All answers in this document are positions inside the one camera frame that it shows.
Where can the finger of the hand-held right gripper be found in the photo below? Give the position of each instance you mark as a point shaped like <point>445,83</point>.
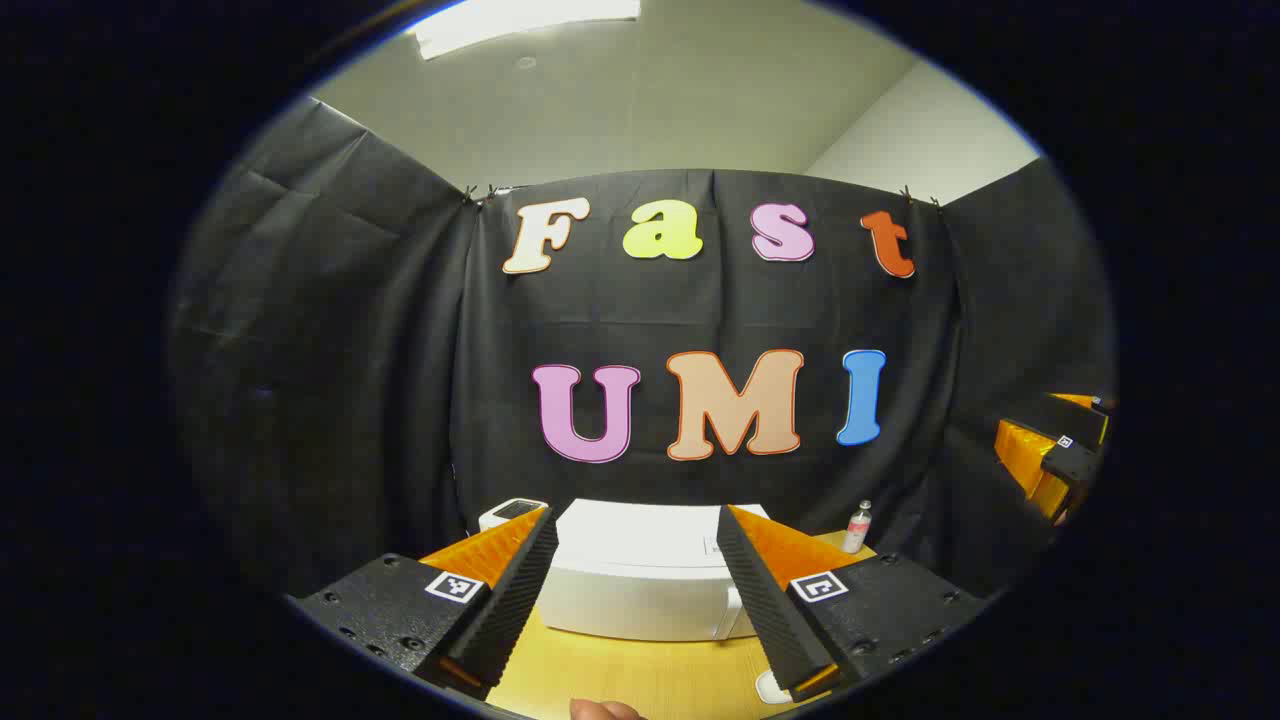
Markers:
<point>1080,415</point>
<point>1065,462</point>

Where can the black backdrop cloth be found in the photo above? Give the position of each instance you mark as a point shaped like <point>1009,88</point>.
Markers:
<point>700,300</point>

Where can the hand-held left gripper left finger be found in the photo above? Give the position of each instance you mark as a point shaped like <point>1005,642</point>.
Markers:
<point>515,600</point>

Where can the white microwave oven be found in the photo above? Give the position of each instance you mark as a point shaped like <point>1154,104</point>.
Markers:
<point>640,570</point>

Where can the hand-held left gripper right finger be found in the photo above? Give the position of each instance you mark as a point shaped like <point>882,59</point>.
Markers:
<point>765,610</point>

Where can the white toaster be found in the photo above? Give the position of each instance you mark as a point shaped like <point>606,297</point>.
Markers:
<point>505,512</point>

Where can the small clear bottle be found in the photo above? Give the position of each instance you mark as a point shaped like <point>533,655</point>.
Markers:
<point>857,530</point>

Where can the white square plate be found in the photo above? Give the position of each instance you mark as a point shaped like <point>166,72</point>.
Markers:
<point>770,688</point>

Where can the ceiling light panel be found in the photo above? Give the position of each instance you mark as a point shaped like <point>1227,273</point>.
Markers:
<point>520,20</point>

